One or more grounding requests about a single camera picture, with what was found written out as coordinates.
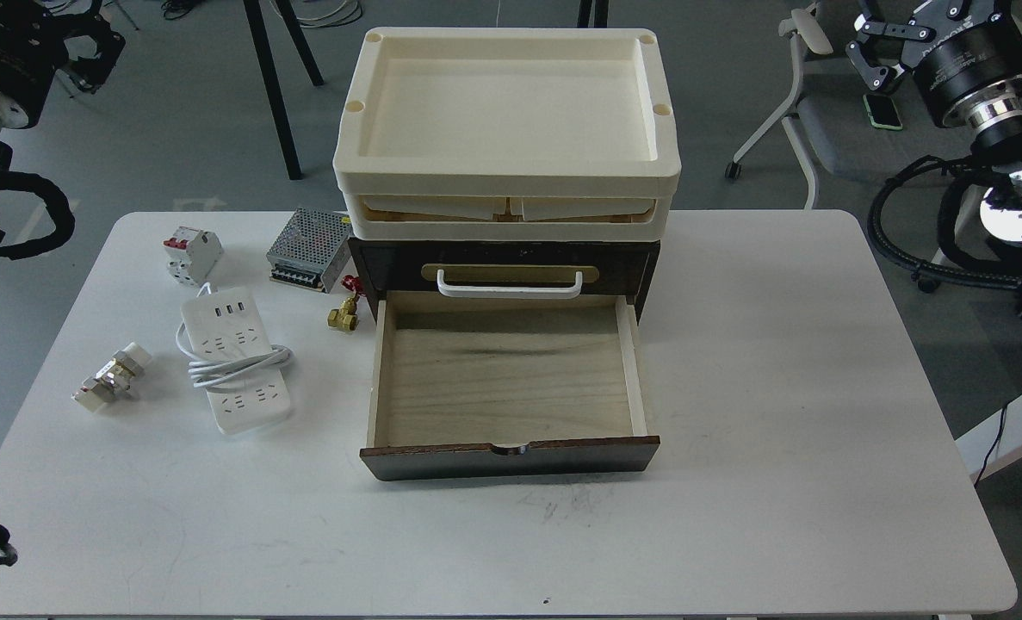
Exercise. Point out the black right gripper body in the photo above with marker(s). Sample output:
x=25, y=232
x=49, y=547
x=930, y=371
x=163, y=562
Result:
x=969, y=70

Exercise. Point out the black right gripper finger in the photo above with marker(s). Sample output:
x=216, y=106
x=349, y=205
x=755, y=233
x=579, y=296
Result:
x=882, y=76

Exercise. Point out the white power strip with cable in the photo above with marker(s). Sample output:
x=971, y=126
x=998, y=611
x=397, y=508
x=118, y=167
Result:
x=232, y=359

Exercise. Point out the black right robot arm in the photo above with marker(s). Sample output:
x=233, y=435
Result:
x=994, y=164

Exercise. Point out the green smartphone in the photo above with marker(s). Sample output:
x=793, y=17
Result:
x=882, y=112

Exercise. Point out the grey office chair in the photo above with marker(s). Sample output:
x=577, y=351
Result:
x=825, y=120

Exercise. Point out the white side table edge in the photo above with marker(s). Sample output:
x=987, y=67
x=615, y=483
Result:
x=995, y=443

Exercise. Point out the cream plastic tray organizer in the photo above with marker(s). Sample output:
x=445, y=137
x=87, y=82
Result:
x=508, y=135

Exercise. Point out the dark wooden open drawer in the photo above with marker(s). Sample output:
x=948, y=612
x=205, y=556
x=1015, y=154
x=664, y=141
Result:
x=501, y=387

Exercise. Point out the metal mesh power supply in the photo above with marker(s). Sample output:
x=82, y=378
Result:
x=311, y=250

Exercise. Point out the white red circuit breaker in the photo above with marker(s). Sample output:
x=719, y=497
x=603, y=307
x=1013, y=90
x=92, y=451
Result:
x=192, y=254

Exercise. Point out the white metal pipe fitting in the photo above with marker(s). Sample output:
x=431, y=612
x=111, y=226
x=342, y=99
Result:
x=114, y=380

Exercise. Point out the white drawer handle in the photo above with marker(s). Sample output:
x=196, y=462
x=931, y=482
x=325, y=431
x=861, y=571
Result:
x=510, y=292

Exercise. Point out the brass valve red handle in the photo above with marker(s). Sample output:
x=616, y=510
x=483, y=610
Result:
x=344, y=318

